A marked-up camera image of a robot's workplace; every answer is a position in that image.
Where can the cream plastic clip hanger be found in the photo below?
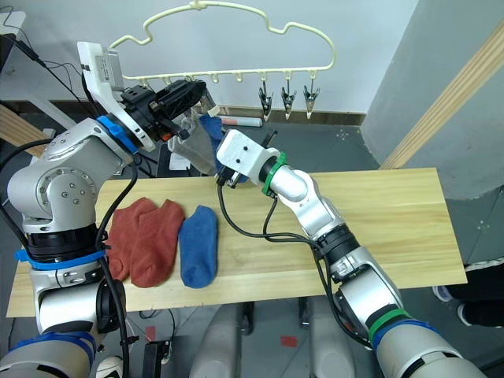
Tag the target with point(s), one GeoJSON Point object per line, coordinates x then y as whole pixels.
{"type": "Point", "coordinates": [236, 75]}

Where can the light wooden plank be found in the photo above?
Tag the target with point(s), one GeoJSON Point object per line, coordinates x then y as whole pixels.
{"type": "Point", "coordinates": [445, 106]}

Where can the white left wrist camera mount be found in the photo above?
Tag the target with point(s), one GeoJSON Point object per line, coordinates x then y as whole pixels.
{"type": "Point", "coordinates": [98, 78]}

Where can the grey sock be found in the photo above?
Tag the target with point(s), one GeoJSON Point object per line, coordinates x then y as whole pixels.
{"type": "Point", "coordinates": [197, 147]}

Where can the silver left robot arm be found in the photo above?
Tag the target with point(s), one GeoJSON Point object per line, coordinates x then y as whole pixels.
{"type": "Point", "coordinates": [59, 185]}

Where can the blue sock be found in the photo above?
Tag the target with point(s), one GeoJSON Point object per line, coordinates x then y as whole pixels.
{"type": "Point", "coordinates": [199, 248]}
{"type": "Point", "coordinates": [210, 128]}

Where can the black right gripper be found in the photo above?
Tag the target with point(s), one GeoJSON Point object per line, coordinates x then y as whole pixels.
{"type": "Point", "coordinates": [227, 178]}

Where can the white desk frame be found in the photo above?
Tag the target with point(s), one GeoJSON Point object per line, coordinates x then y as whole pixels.
{"type": "Point", "coordinates": [15, 43]}

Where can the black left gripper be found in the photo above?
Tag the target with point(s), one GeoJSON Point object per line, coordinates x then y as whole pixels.
{"type": "Point", "coordinates": [141, 106]}

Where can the black floor stand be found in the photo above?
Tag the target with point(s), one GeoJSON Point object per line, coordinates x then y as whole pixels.
{"type": "Point", "coordinates": [155, 360]}

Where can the black table leg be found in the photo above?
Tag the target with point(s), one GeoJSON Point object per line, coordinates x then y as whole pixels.
{"type": "Point", "coordinates": [304, 313]}

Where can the white shoe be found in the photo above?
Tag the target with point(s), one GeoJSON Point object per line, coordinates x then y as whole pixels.
{"type": "Point", "coordinates": [109, 368]}

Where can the metal hanger clip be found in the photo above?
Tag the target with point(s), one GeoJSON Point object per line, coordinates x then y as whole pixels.
{"type": "Point", "coordinates": [265, 98]}
{"type": "Point", "coordinates": [209, 105]}
{"type": "Point", "coordinates": [287, 98]}
{"type": "Point", "coordinates": [310, 96]}

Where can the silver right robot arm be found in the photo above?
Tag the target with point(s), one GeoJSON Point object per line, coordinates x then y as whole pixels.
{"type": "Point", "coordinates": [354, 283]}

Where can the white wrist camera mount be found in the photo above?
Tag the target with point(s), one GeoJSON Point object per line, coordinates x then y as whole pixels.
{"type": "Point", "coordinates": [98, 78]}
{"type": "Point", "coordinates": [244, 155]}

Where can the pink and white marker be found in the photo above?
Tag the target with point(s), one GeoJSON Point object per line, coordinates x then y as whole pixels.
{"type": "Point", "coordinates": [242, 121]}

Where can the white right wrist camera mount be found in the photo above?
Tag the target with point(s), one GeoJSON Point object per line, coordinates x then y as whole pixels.
{"type": "Point", "coordinates": [244, 155]}

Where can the white sneaker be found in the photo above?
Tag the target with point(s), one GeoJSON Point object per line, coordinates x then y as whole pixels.
{"type": "Point", "coordinates": [464, 314]}
{"type": "Point", "coordinates": [443, 293]}

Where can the grey rounded robot leg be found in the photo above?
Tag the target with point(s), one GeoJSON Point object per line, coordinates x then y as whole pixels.
{"type": "Point", "coordinates": [220, 342]}
{"type": "Point", "coordinates": [334, 346]}

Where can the person's dark trouser legs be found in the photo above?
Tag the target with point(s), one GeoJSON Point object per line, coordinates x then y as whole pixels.
{"type": "Point", "coordinates": [484, 291]}

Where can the red sock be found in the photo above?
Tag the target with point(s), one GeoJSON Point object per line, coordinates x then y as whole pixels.
{"type": "Point", "coordinates": [120, 236]}
{"type": "Point", "coordinates": [155, 244]}

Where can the black box with paper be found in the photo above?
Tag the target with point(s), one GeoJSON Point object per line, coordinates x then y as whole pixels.
{"type": "Point", "coordinates": [167, 163]}

